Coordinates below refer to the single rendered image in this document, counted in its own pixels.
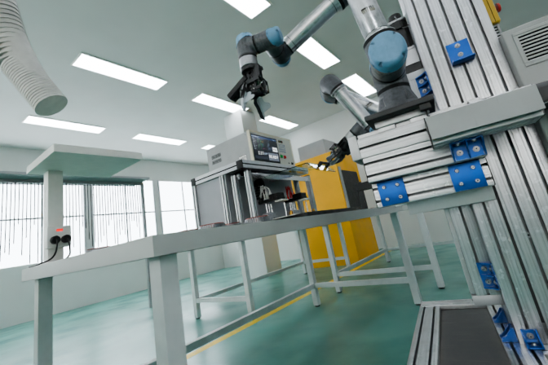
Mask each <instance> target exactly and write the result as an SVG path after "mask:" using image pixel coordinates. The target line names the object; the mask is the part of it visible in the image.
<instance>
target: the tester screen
mask: <svg viewBox="0 0 548 365"><path fill-rule="evenodd" d="M251 138H252V143H253V148H254V156H255V155H257V156H267V157H268V159H262V158H256V157H255V159H257V160H263V161H269V155H268V153H269V152H270V153H275V154H278V151H277V152H271V151H268V150H267V147H275V148H277V146H276V140H274V139H267V138H264V137H259V136H256V135H251ZM258 151H261V152H264V155H259V154H258ZM275 162H279V161H275Z"/></svg>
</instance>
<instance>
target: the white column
mask: <svg viewBox="0 0 548 365"><path fill-rule="evenodd" d="M223 119H224V125H225V131H226V136H227V140H229V139H232V138H234V137H236V136H237V135H239V134H242V133H244V132H246V131H247V130H253V131H257V132H258V130H257V126H256V120H255V116H254V113H252V112H248V111H243V110H241V109H239V110H237V111H236V112H234V113H231V114H229V115H227V116H225V117H224V118H223ZM245 249H246V254H247V260H248V265H249V271H250V278H251V279H253V278H256V277H258V276H260V275H265V274H267V273H270V272H273V271H275V270H279V269H281V268H282V267H281V258H280V254H279V249H278V244H277V239H276V235H270V236H265V237H261V238H256V239H252V240H245Z"/></svg>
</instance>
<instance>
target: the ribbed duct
mask: <svg viewBox="0 0 548 365"><path fill-rule="evenodd" d="M0 69H1V71H2V72H3V74H4V75H5V76H6V77H7V79H8V80H9V81H10V82H11V84H12V85H13V86H14V87H15V88H16V89H17V90H18V92H19V93H20V94H21V95H22V97H23V98H24V99H25V101H26V102H27V103H28V104H29V106H30V107H31V108H32V109H33V110H34V111H35V112H36V113H37V114H38V115H39V116H44V117H45V116H51V115H54V114H56V113H58V112H60V111H61V110H63V109H64V108H65V107H66V105H67V103H68V100H67V98H66V97H65V96H64V94H63V93H62V92H61V90H60V89H59V88H58V87H57V85H56V84H55V83H54V82H53V81H52V80H51V79H50V78H49V76H48V75H47V73H46V71H45V70H44V68H43V66H42V65H41V63H40V62H39V60H38V58H37V56H36V55H35V53H34V51H33V48H32V47H31V45H30V43H29V39H28V35H27V33H26V29H25V26H24V22H23V20H22V17H21V15H20V9H19V7H18V4H17V1H16V0H0Z"/></svg>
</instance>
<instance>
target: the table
mask: <svg viewBox="0 0 548 365"><path fill-rule="evenodd" d="M337 226H338V233H339V236H340V240H341V244H342V250H343V254H344V257H336V258H335V260H343V259H345V262H346V265H347V266H350V265H351V263H350V259H349V256H348V252H347V246H346V242H345V238H344V234H343V229H342V224H341V222H339V223H337ZM295 233H296V237H297V241H298V249H299V253H300V258H301V262H299V263H296V264H293V265H291V266H287V267H284V268H281V269H279V270H275V271H273V272H270V273H267V274H265V275H260V276H258V277H256V278H253V279H250V271H249V265H248V260H247V254H246V249H245V241H244V240H243V241H239V242H237V243H238V249H239V255H240V260H241V271H242V277H243V282H241V283H238V284H235V285H232V286H230V287H227V288H223V289H220V290H218V291H215V292H212V293H209V294H206V295H204V296H201V297H199V292H198V284H197V270H196V263H195V255H194V250H191V251H188V262H189V270H190V278H191V285H192V300H193V308H194V316H195V318H196V319H200V318H201V306H200V303H202V302H230V301H246V305H247V310H248V314H249V313H251V312H253V311H255V308H254V297H253V292H252V286H251V283H253V282H255V281H258V280H260V279H264V278H267V277H269V276H271V275H275V274H278V273H280V272H282V271H285V270H288V269H291V268H294V267H296V266H300V265H302V267H303V273H304V274H306V273H307V268H306V263H305V259H304V255H303V247H302V242H301V238H300V234H299V231H295ZM328 261H329V259H328V258H324V259H316V260H312V263H314V262H328ZM241 286H244V288H245V296H237V297H214V296H217V295H219V294H222V293H224V292H228V291H231V290H233V289H235V288H239V287H241Z"/></svg>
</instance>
